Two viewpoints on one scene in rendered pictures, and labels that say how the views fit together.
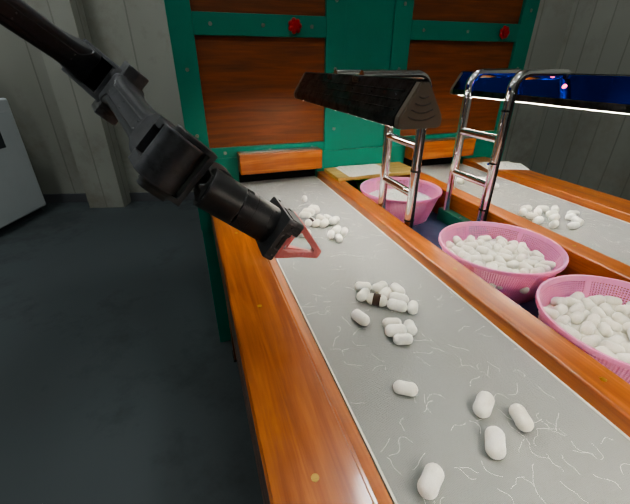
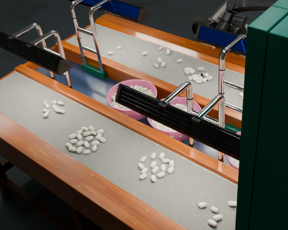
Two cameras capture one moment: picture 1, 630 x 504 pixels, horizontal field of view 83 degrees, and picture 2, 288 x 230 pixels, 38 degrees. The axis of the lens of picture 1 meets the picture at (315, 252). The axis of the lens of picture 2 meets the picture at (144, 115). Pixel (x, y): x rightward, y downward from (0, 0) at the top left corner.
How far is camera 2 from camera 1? 255 cm
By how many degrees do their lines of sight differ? 108
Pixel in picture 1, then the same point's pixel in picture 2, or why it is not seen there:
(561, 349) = (149, 78)
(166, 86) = not seen: outside the picture
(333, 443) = (184, 46)
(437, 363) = (176, 70)
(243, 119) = not seen: outside the picture
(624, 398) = (137, 73)
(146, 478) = not seen: hidden behind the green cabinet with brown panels
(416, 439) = (173, 57)
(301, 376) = (199, 50)
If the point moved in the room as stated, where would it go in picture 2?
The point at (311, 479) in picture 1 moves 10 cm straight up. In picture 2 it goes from (184, 42) to (183, 27)
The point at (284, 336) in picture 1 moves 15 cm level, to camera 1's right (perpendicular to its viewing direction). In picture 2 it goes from (211, 54) to (190, 63)
